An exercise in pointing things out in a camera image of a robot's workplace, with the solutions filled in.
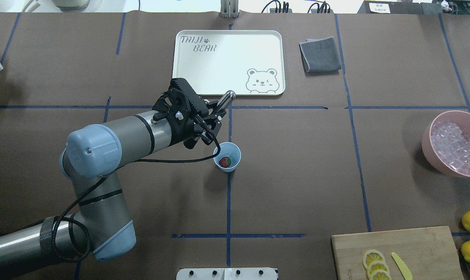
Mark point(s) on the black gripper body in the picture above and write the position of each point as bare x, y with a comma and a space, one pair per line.
179, 133

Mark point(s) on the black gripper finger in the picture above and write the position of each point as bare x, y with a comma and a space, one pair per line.
209, 130
211, 115

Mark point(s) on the red strawberry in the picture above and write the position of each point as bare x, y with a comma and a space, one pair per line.
225, 162

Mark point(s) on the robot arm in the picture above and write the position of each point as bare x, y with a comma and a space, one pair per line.
99, 222

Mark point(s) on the light blue paper cup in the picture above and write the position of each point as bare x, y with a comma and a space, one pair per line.
231, 150

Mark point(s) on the pink bowl of ice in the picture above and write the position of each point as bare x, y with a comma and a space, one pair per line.
446, 143

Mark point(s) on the white bear serving tray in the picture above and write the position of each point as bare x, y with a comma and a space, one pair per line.
248, 62

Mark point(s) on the folded grey cloth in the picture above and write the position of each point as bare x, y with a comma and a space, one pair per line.
320, 55

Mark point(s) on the lemon slice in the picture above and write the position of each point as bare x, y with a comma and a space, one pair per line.
371, 256
375, 266
380, 275

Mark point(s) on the yellow plastic knife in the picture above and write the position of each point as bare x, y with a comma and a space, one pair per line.
402, 266

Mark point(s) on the bamboo cutting board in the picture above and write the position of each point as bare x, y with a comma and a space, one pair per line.
428, 252

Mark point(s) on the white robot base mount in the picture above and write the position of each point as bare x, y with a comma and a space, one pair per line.
258, 273

